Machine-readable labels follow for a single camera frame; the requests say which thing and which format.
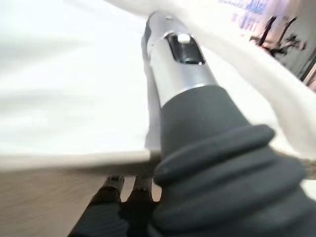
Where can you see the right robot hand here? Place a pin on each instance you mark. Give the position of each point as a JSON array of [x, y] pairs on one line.
[[209, 172]]

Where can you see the white duvet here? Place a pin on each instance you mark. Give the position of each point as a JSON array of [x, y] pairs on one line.
[[61, 74]]

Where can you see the black tripod stand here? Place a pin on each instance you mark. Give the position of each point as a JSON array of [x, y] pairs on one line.
[[267, 37]]

